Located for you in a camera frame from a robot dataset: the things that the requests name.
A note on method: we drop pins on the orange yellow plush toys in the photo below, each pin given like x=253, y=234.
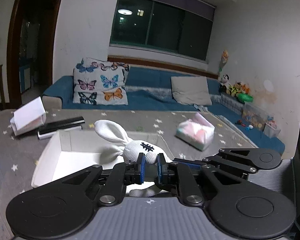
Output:
x=238, y=88

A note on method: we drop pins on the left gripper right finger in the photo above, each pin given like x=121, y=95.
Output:
x=178, y=179

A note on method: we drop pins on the pastel tissue pack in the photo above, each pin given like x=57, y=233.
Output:
x=197, y=132

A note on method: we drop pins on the small clear storage box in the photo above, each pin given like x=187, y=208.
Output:
x=271, y=129

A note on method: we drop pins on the dark wooden door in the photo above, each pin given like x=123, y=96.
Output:
x=30, y=42

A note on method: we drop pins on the grey cushion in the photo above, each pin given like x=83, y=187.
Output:
x=190, y=90

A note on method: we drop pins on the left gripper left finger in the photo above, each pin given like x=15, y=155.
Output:
x=118, y=178

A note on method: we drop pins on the hanging doll on wall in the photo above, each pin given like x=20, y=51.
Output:
x=223, y=61

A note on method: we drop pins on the panda plush toy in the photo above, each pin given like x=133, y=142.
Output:
x=224, y=84

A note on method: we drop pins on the black white flat box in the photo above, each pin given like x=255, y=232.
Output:
x=48, y=130

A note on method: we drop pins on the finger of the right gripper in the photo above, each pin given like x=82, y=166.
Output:
x=194, y=164

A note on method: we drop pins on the clear box with white paper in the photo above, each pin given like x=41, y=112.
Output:
x=28, y=117

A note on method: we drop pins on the grey open cardboard box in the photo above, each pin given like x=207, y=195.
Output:
x=70, y=151

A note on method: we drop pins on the clear toy storage bin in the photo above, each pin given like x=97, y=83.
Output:
x=255, y=115

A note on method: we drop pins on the blue sofa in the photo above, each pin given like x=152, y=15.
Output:
x=147, y=90

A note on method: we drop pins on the dark window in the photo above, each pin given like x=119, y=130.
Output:
x=159, y=26

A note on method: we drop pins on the butterfly pattern pillow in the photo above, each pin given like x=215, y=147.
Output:
x=100, y=82

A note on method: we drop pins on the white knitted rabbit plush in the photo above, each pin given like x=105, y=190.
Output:
x=120, y=144

